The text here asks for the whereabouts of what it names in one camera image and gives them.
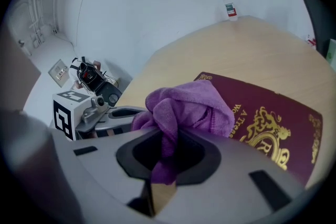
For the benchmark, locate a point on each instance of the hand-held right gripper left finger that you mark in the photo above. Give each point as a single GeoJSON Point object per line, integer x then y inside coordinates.
{"type": "Point", "coordinates": [99, 165]}

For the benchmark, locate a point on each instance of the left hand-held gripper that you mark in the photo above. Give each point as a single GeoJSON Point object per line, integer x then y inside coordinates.
{"type": "Point", "coordinates": [63, 118]}

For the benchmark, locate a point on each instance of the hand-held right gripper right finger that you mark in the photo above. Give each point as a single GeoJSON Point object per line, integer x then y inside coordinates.
{"type": "Point", "coordinates": [236, 191]}

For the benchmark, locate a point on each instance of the purple cloth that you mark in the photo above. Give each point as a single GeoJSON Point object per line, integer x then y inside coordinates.
{"type": "Point", "coordinates": [183, 107]}

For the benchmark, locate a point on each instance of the dark red gold-patterned book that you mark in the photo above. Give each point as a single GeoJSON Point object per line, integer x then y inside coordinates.
{"type": "Point", "coordinates": [275, 118]}

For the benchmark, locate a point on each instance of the clear plastic bottle red cap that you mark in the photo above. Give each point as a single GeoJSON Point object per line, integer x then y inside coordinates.
{"type": "Point", "coordinates": [230, 8]}

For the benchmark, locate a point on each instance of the clear water jug red label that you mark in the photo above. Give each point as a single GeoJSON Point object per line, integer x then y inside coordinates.
{"type": "Point", "coordinates": [311, 41]}

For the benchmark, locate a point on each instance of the white flat box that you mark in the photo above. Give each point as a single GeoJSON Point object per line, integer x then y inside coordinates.
{"type": "Point", "coordinates": [332, 52]}

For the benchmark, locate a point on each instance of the black mesh office chair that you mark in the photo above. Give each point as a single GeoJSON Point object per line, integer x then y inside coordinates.
{"type": "Point", "coordinates": [316, 21]}

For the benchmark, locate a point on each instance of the grey wall panel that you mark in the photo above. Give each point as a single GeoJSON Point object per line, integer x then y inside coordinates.
{"type": "Point", "coordinates": [59, 73]}

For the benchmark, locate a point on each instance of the white wall pipes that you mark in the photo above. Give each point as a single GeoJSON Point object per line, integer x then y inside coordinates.
{"type": "Point", "coordinates": [36, 8]}

